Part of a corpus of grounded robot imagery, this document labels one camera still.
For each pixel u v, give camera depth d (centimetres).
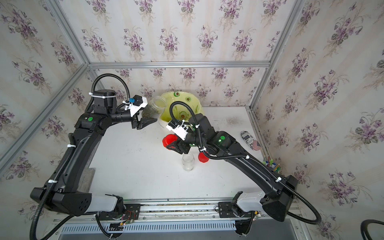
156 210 75
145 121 59
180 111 98
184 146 57
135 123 57
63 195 37
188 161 90
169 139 64
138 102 52
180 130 55
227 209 73
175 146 56
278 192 39
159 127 81
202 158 91
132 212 72
